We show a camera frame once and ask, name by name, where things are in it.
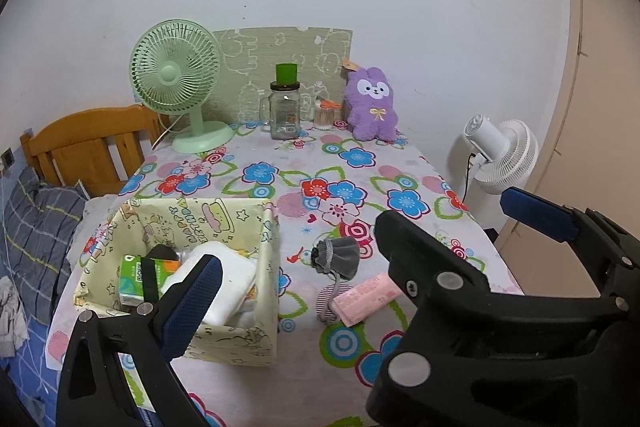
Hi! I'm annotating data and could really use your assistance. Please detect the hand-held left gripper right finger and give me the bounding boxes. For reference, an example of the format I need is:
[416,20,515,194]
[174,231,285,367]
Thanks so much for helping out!
[365,209,640,427]

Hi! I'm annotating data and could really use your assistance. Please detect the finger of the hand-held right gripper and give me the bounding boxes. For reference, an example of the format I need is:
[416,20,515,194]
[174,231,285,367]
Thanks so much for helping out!
[501,187,640,314]

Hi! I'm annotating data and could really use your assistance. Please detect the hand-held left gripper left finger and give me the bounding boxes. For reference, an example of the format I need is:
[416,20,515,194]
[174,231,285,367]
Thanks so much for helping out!
[55,253,222,427]

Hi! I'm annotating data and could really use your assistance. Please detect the white soft pack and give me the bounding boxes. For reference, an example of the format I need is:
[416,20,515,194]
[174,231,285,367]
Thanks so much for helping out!
[160,241,257,325]

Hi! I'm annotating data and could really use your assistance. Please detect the small black item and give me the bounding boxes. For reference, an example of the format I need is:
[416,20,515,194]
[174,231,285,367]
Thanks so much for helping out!
[141,243,181,308]

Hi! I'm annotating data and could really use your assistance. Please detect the pink tissue packet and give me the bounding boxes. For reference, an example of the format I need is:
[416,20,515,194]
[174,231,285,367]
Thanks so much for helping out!
[331,272,402,327]

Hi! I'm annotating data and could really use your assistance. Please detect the green tissue packet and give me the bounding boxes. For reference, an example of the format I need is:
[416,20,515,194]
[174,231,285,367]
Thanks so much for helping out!
[119,254,181,307]

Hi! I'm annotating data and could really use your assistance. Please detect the grey drawstring pouch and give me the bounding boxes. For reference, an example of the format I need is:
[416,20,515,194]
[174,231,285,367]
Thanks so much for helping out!
[310,236,360,280]

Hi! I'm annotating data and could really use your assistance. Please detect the yellow fabric storage box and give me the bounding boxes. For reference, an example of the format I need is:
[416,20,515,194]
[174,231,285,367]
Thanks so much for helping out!
[74,197,281,367]

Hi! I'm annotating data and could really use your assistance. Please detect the pink striped sock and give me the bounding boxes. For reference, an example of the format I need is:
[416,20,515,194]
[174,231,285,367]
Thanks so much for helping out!
[316,279,351,325]

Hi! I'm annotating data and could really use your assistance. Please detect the white flat box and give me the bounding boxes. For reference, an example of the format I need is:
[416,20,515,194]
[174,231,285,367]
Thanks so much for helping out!
[227,307,263,329]

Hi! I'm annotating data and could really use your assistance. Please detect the white standing fan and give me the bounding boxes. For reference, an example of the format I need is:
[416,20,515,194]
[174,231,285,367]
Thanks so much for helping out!
[462,113,540,195]

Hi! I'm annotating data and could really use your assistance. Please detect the floral tablecloth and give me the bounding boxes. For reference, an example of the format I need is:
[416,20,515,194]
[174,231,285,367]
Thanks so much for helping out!
[45,122,526,427]

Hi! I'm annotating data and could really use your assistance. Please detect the beige door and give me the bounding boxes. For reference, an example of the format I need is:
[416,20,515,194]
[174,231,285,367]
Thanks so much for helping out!
[500,0,640,298]

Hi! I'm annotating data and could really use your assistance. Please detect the white bedding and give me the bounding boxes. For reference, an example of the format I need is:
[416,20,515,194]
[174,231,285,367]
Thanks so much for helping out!
[82,194,128,233]

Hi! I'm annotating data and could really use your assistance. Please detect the purple plush bunny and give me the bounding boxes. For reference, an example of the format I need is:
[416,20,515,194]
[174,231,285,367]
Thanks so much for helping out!
[342,66,400,142]

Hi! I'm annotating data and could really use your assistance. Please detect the cotton swab jar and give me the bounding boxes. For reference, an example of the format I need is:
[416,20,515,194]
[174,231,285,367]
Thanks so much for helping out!
[313,99,341,131]

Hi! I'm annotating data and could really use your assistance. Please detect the grey plaid pillow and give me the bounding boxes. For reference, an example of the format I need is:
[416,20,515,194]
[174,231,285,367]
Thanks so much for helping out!
[0,167,88,323]

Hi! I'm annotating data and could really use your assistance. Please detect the blue bed sheet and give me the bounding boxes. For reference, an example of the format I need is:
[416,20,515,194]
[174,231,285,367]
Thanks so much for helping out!
[0,147,66,427]

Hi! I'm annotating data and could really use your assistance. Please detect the white grey crumpled cloth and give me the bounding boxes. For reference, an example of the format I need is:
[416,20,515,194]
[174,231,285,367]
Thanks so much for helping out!
[0,277,28,358]

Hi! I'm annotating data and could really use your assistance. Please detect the glass jar mug green lid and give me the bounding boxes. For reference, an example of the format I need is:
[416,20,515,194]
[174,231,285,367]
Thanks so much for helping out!
[259,63,303,141]

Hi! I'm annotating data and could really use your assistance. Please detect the green desk fan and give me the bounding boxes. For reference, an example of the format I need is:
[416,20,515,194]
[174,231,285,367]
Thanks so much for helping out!
[130,19,236,154]

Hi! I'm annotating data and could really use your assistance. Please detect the green patterned board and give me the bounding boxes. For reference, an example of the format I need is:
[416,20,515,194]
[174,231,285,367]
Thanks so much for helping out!
[212,26,353,128]

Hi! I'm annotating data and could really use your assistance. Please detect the black fan cable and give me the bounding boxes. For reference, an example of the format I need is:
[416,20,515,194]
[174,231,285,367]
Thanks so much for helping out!
[462,152,476,202]

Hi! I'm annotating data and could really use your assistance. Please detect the white fan cable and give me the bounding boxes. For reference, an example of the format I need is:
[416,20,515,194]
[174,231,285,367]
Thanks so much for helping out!
[152,117,183,150]

